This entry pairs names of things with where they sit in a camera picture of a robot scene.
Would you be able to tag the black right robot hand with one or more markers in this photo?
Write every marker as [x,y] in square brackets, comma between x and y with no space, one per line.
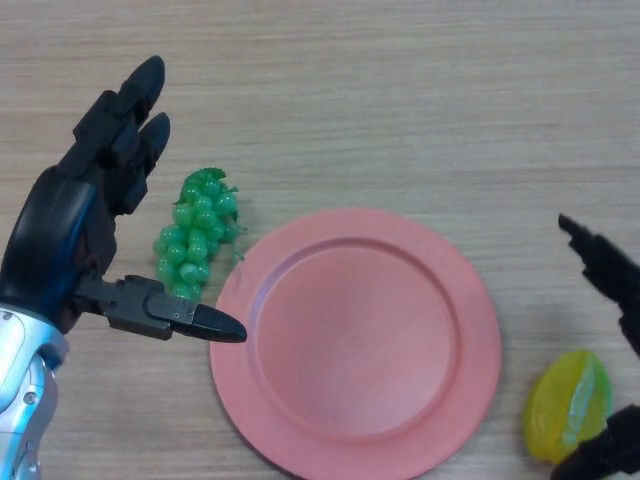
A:
[610,270]

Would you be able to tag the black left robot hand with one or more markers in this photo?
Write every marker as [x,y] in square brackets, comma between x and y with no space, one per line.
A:
[55,235]

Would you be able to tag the yellow starfruit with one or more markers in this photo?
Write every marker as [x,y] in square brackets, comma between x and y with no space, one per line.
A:
[555,405]

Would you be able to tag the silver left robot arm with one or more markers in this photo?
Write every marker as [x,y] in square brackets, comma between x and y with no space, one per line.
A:
[20,400]

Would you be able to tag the pink round plate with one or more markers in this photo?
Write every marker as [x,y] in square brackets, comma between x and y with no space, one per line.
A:
[355,345]

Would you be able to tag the green grape bunch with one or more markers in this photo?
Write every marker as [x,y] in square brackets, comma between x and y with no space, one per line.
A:
[190,240]

